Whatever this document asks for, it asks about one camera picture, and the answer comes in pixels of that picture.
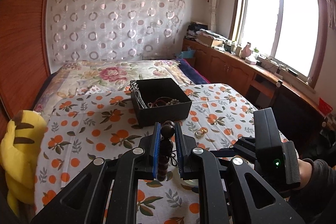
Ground dark wooden bead bracelet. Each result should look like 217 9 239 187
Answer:
156 120 176 182

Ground silver hair comb pin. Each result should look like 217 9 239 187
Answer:
130 80 147 109

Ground black square jewelry box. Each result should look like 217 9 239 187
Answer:
131 78 192 127

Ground person's right hand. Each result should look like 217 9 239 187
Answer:
298 159 313 189

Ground gold rings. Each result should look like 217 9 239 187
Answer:
194 127 209 139

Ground wooden cabinet counter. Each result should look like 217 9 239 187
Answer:
182 39 335 133

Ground purple blanket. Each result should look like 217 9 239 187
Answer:
175 58 210 85

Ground orange print white cloth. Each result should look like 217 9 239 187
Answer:
35 84 255 223

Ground teal bag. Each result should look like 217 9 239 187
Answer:
177 47 196 59

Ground floral quilt bed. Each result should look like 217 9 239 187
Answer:
34 60 196 120

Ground cardboard box on counter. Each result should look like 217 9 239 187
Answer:
197 34 223 47

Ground pink figurine on sill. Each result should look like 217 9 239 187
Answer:
240 42 252 59

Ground circle pattern sheer curtain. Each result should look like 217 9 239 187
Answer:
46 0 185 64

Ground yellow striped plush toy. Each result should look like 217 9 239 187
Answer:
1 110 47 217

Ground wooden louvered wardrobe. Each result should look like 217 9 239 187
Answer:
1 0 51 118

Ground window with brown frame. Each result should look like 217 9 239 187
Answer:
230 0 327 88

